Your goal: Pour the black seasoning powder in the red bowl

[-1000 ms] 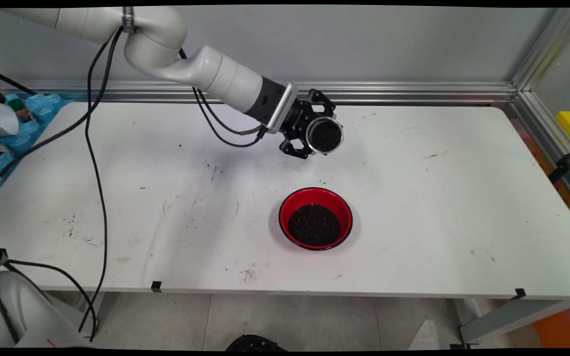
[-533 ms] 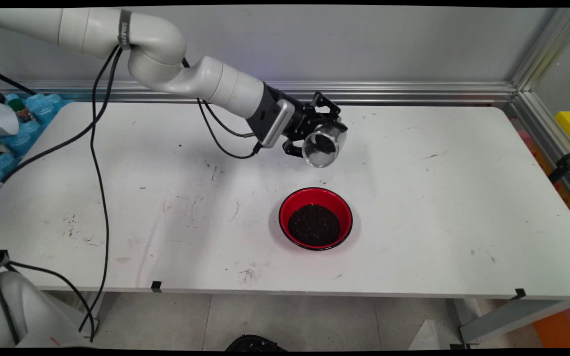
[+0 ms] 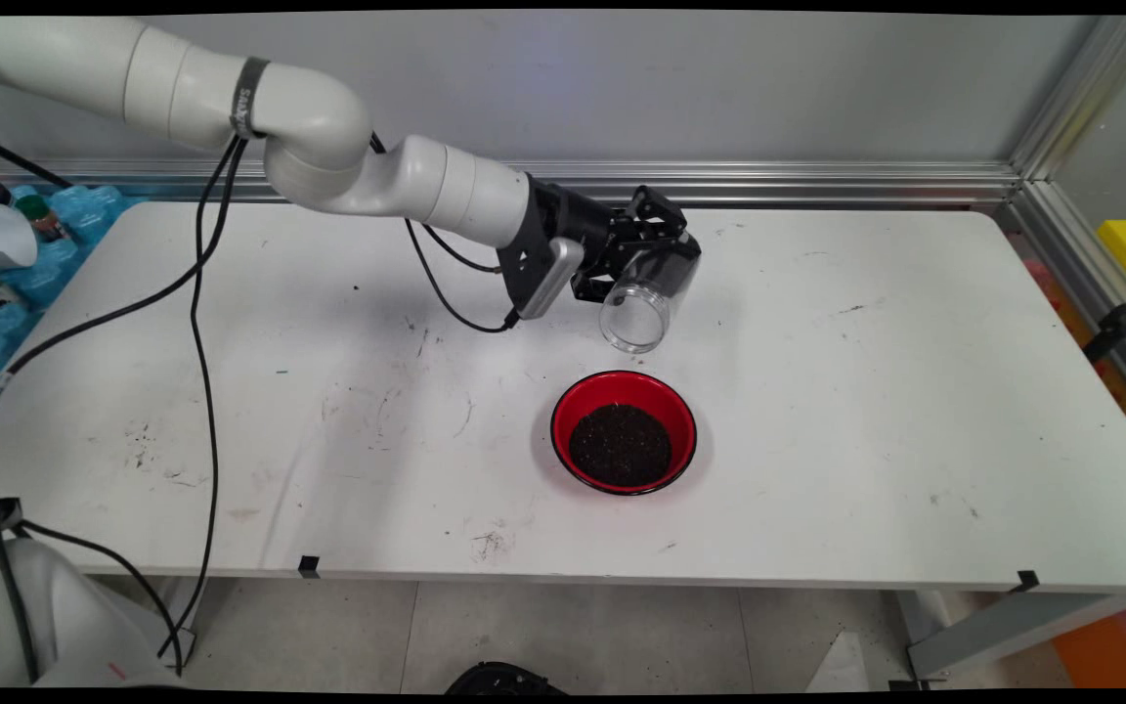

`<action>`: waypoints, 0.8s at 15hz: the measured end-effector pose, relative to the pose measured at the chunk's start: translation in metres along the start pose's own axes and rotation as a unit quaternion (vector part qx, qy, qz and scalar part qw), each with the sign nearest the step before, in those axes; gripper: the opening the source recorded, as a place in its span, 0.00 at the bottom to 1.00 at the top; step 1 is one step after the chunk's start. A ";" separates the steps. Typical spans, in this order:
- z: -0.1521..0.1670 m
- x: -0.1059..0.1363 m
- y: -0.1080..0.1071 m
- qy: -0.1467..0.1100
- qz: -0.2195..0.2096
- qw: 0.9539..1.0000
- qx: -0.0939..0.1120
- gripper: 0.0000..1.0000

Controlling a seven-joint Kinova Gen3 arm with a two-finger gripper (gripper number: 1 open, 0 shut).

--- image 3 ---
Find small green-capped bottle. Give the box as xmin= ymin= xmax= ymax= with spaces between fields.
xmin=14 ymin=194 xmax=70 ymax=243

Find black round floor object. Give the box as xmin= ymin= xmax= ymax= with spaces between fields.
xmin=444 ymin=662 xmax=569 ymax=695

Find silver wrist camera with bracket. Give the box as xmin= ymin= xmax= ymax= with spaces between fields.
xmin=498 ymin=176 xmax=586 ymax=322

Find blue plastic bottle pack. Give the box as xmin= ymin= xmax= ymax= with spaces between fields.
xmin=0 ymin=184 xmax=149 ymax=407

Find aluminium frame rail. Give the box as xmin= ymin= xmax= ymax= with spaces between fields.
xmin=0 ymin=159 xmax=1023 ymax=208
xmin=1003 ymin=181 xmax=1126 ymax=423

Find black clamp stand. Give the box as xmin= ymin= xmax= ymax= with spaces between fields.
xmin=1083 ymin=279 xmax=1126 ymax=365

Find grey table leg beam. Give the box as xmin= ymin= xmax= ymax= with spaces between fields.
xmin=888 ymin=590 xmax=1126 ymax=691

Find white round lid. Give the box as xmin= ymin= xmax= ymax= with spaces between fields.
xmin=0 ymin=203 xmax=38 ymax=270

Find white table leg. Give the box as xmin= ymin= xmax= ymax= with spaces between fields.
xmin=157 ymin=577 xmax=214 ymax=668

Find red bowl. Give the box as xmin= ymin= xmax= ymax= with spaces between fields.
xmin=550 ymin=370 xmax=699 ymax=497

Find black granules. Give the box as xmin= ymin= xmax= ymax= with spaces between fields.
xmin=633 ymin=235 xmax=702 ymax=294
xmin=568 ymin=403 xmax=673 ymax=490

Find clear plastic jar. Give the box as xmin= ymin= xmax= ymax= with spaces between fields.
xmin=598 ymin=230 xmax=703 ymax=355

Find aluminium frame post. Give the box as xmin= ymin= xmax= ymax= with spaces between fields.
xmin=1010 ymin=15 xmax=1126 ymax=184

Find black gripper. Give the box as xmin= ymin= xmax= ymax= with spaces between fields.
xmin=534 ymin=181 xmax=691 ymax=304

